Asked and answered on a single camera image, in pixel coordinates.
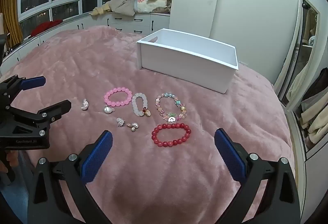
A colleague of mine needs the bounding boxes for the white floral pillow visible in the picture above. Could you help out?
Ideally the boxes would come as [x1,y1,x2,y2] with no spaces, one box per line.
[134,0,172,13]

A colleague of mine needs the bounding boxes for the red cloth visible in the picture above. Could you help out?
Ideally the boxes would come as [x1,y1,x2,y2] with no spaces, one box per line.
[30,19,63,36]

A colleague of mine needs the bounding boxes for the multicolour bead bracelet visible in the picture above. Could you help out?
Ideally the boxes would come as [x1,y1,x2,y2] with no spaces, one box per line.
[155,92,187,122]

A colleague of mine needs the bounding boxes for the white bead bracelet with charm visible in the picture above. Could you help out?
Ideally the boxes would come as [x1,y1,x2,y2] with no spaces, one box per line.
[131,92,151,117]

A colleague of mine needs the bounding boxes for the person's left hand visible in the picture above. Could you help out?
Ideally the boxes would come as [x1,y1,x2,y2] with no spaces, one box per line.
[0,150,20,176]

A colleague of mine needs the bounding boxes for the beige jacket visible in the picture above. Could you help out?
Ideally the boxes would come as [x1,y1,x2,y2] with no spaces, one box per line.
[89,0,139,16]

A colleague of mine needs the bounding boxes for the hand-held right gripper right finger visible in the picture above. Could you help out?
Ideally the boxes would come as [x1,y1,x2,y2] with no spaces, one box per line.
[214,128,301,224]

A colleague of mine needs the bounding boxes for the white drawer cabinet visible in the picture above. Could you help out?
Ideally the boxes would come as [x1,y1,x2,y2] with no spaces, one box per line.
[0,12,171,72]

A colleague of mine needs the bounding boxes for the blue denim clothing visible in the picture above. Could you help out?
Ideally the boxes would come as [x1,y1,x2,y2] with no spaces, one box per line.
[0,151,36,217]

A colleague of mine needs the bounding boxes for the red bead bracelet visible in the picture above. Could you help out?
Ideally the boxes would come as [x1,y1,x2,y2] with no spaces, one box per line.
[151,123,192,148]

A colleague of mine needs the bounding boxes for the dark brown garment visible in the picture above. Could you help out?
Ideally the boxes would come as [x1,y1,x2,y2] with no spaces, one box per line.
[302,68,328,101]

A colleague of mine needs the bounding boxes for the white storage box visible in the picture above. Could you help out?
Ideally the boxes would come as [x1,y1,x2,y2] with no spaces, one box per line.
[136,28,239,94]

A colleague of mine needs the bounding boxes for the pink bead bracelet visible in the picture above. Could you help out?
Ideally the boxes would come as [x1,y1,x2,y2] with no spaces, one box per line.
[103,87,133,108]

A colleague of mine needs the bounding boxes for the pink fleece blanket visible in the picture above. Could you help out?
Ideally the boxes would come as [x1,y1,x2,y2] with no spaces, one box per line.
[0,25,299,224]

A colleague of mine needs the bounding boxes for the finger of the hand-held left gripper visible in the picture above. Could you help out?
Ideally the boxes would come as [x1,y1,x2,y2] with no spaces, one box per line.
[0,75,47,101]
[10,100,72,137]

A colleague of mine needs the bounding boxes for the mustard yellow curtain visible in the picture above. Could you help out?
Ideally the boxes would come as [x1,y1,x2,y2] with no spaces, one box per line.
[0,0,25,46]

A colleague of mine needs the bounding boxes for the cream fleece coat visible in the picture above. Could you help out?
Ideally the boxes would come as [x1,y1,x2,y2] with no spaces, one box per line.
[300,97,328,142]
[286,66,314,109]

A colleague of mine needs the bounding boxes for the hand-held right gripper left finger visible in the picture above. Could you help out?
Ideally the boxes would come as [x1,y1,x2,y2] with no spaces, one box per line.
[27,130,113,224]

